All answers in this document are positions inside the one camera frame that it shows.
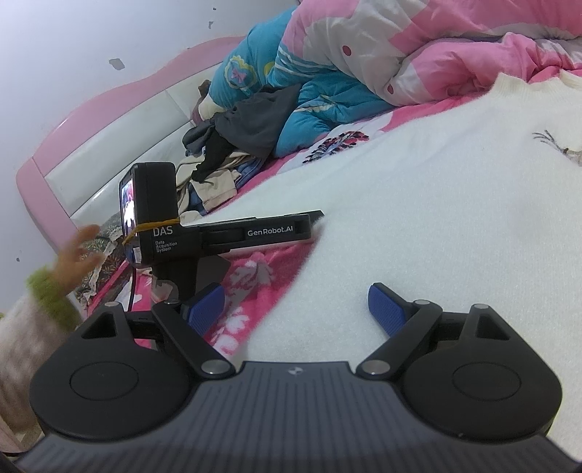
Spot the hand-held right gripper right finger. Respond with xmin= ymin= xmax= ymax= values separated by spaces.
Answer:
xmin=357 ymin=282 xmax=512 ymax=378

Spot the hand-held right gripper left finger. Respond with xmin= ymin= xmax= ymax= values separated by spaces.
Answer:
xmin=82 ymin=282 xmax=237 ymax=378

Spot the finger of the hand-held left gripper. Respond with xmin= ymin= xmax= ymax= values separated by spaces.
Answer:
xmin=195 ymin=209 xmax=324 ymax=228

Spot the white knit sweater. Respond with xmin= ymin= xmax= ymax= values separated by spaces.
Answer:
xmin=207 ymin=68 xmax=582 ymax=465

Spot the person's left forearm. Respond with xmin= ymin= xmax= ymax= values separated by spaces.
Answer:
xmin=0 ymin=266 xmax=85 ymax=453

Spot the person's left hand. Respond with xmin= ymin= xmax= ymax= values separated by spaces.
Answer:
xmin=52 ymin=224 xmax=107 ymax=296

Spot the yellow rubber band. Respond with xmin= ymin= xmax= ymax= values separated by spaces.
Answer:
xmin=122 ymin=220 xmax=181 ymax=247

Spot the beige garment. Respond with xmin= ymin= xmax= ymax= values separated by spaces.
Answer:
xmin=175 ymin=152 xmax=244 ymax=215

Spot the pink floral bed sheet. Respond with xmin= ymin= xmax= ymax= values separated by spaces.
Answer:
xmin=77 ymin=109 xmax=396 ymax=365

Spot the black garment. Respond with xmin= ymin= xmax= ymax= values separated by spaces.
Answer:
xmin=183 ymin=125 xmax=239 ymax=183

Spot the pink bed headboard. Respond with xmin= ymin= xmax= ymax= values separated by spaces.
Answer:
xmin=16 ymin=36 xmax=242 ymax=255

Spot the dark patterned cloth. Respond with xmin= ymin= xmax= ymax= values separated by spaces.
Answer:
xmin=73 ymin=213 xmax=125 ymax=306

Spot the blue quilt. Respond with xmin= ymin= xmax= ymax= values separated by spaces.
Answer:
xmin=207 ymin=7 xmax=394 ymax=158

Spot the dark grey garment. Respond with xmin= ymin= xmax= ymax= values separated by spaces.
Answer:
xmin=213 ymin=86 xmax=304 ymax=163

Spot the pink carrot print quilt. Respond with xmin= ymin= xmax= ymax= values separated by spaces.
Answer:
xmin=268 ymin=0 xmax=582 ymax=107

